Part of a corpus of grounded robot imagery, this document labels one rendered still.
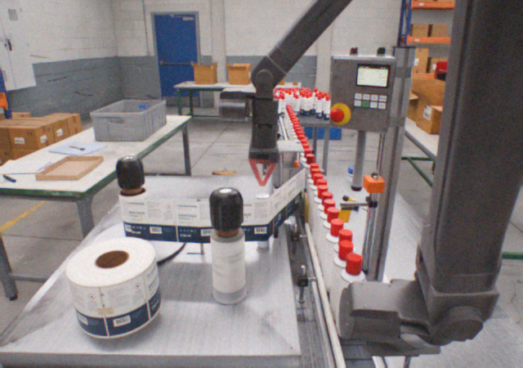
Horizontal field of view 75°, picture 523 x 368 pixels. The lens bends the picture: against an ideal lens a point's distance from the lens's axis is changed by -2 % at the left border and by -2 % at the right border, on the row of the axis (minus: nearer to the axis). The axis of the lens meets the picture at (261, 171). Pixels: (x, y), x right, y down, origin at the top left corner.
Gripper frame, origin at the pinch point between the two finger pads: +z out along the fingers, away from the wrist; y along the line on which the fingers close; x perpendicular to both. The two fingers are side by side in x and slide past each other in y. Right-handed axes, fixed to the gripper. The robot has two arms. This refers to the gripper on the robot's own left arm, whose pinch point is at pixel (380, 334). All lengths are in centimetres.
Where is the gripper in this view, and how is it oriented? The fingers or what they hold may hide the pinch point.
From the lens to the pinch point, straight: 64.5
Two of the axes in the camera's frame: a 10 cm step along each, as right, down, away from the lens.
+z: -0.2, 5.0, 8.7
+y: -10.0, -0.2, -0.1
